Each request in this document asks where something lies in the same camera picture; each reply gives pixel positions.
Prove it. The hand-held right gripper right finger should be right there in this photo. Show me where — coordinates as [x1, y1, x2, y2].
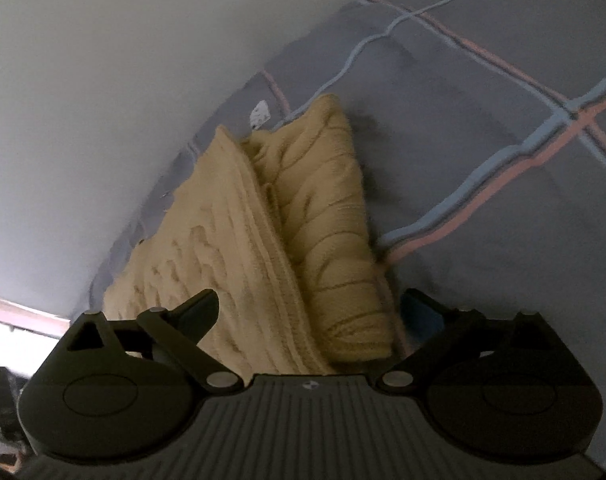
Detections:
[377, 288, 574, 393]

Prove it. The grey plaid bed sheet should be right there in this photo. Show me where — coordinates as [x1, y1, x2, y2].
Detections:
[89, 0, 606, 471]

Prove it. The black object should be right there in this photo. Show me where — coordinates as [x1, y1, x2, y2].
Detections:
[0, 365, 25, 442]

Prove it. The yellow cable knit cardigan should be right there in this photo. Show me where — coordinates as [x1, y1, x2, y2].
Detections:
[102, 92, 400, 377]

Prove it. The bright window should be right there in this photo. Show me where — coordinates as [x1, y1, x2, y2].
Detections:
[0, 292, 75, 413]

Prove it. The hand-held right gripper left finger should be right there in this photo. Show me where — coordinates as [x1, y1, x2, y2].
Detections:
[67, 288, 245, 393]

